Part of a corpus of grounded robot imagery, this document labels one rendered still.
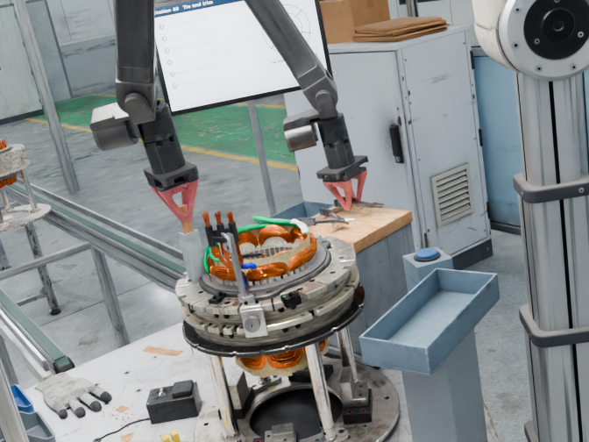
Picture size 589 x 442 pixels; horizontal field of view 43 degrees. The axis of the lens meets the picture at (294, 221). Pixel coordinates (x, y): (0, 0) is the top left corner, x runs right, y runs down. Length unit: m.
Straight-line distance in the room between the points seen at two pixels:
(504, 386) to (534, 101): 1.84
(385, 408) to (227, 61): 1.26
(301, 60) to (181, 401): 0.71
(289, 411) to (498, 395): 1.51
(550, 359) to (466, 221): 2.53
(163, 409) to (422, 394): 0.58
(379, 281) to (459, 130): 2.28
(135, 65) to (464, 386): 0.69
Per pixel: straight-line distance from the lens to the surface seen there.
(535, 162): 1.25
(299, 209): 1.74
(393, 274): 1.55
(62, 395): 1.74
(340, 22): 3.97
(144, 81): 1.16
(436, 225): 3.70
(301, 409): 1.48
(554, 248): 1.29
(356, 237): 1.46
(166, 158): 1.24
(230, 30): 2.30
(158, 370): 1.76
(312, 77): 1.49
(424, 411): 1.19
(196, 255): 1.30
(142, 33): 1.12
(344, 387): 1.36
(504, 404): 2.83
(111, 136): 1.25
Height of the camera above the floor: 1.56
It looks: 18 degrees down
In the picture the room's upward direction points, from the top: 11 degrees counter-clockwise
